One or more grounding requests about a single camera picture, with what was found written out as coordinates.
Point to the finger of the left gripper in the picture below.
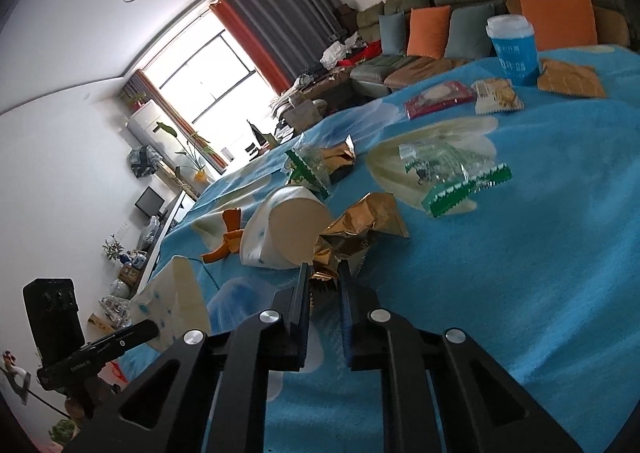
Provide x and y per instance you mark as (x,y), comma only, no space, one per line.
(136,334)

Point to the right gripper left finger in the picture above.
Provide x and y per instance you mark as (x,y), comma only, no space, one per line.
(207,393)

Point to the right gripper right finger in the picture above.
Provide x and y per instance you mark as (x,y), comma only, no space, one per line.
(440,392)

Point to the orange peel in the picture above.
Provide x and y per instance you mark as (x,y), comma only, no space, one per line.
(231,239)

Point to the gold foil wrapper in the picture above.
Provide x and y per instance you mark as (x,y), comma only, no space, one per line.
(344,244)
(340,159)

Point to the clear green edged wrapper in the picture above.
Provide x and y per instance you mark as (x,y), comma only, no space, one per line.
(446,175)

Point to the small black monitor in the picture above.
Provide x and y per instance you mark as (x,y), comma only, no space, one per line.
(150,202)

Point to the white black tv cabinet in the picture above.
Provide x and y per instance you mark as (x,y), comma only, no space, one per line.
(138,265)

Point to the blue floral table cloth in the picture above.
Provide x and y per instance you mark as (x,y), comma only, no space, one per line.
(542,271)

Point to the white standing air conditioner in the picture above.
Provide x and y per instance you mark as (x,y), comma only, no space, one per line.
(143,126)

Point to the tall green potted plant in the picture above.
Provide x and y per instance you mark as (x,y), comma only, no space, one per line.
(180,154)

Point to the cluttered coffee table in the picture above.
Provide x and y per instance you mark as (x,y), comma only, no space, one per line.
(293,121)

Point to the red cookie packet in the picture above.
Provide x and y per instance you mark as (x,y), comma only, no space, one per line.
(437,98)

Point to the white biscuit packet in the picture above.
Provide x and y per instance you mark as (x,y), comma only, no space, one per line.
(495,95)

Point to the brown snack packet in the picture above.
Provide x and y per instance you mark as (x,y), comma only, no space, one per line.
(564,78)

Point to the blue cushion near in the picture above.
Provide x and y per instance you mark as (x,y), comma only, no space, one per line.
(467,32)

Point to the blue cushion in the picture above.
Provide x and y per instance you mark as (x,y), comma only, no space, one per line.
(467,32)
(393,34)

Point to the green sectional sofa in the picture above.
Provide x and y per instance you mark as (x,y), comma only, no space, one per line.
(375,74)

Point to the blue lidded cup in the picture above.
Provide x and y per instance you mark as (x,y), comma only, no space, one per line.
(514,41)

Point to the orange cushion far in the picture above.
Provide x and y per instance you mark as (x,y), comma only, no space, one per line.
(429,31)

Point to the orange cushion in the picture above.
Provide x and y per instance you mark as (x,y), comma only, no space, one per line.
(429,31)
(560,24)

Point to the orange grey curtain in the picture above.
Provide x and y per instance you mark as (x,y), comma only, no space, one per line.
(283,38)

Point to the blue cushion far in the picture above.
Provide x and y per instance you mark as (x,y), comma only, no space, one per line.
(393,34)

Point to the orange cushion near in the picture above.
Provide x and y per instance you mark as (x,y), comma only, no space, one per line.
(560,24)

